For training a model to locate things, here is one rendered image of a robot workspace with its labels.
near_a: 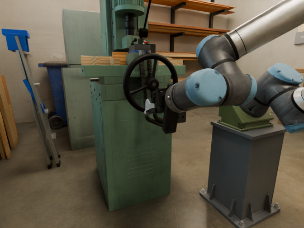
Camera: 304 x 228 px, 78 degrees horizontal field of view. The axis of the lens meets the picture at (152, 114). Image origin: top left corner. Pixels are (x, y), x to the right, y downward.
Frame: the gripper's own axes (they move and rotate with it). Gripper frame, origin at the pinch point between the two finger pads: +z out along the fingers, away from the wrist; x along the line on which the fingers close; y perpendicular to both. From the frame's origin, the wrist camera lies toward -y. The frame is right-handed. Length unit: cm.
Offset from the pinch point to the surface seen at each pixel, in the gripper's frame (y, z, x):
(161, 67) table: 28.5, 24.9, -19.8
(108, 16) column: 71, 46, 3
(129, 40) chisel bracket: 47, 30, -4
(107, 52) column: 50, 54, 5
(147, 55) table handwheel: 27.3, 5.3, -3.1
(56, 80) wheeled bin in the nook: 77, 210, 47
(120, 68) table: 28.3, 25.1, 5.1
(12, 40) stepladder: 72, 89, 67
